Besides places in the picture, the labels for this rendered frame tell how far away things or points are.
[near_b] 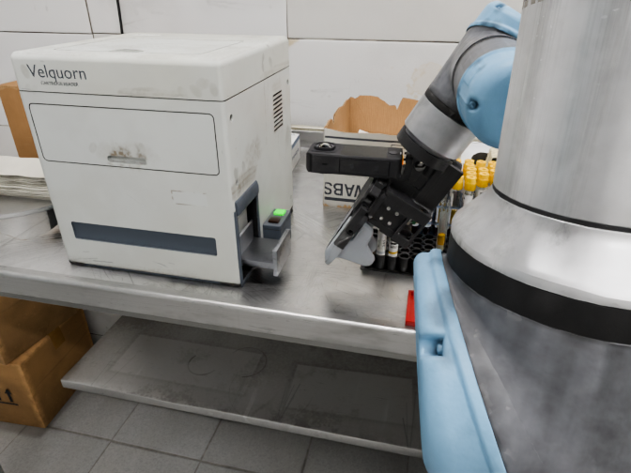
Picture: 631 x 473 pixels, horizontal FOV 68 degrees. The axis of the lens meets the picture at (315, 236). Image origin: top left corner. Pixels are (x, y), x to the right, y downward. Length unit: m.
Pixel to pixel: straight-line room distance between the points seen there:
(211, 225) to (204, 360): 0.88
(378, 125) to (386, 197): 0.57
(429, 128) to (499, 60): 0.15
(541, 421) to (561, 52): 0.13
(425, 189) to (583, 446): 0.40
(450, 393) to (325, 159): 0.40
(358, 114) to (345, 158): 0.57
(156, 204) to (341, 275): 0.27
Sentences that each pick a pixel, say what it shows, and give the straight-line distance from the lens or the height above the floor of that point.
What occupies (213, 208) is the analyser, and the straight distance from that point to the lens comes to 0.61.
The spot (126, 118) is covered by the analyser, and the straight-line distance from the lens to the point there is 0.63.
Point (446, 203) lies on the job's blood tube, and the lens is 0.68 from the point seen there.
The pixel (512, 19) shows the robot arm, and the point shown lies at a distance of 0.51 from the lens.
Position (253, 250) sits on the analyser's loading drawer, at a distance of 0.67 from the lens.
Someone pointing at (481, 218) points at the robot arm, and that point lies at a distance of 0.21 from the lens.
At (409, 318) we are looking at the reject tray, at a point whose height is 0.88.
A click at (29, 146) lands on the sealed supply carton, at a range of 1.25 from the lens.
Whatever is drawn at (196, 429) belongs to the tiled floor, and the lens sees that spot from 1.65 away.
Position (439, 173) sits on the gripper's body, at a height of 1.06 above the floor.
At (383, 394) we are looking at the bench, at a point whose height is 0.27.
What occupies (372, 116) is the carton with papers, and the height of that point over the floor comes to 0.98.
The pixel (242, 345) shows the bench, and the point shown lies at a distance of 1.49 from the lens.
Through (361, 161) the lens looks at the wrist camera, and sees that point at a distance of 0.55.
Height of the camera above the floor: 1.25
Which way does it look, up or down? 28 degrees down
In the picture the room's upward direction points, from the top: straight up
